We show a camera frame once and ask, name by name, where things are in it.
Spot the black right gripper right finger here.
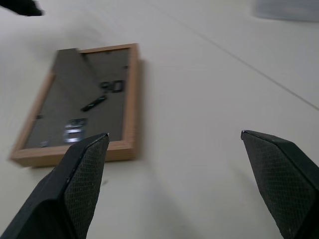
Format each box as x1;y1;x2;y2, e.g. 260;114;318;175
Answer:
240;129;319;239

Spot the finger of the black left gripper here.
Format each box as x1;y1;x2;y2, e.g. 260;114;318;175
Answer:
0;0;44;17

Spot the translucent plastic container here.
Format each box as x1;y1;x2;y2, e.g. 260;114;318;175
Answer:
253;0;319;22

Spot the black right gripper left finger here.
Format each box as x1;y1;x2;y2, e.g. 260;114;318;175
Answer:
0;132;110;239

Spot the wooden picture frame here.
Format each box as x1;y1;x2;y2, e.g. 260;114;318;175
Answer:
9;43;143;168

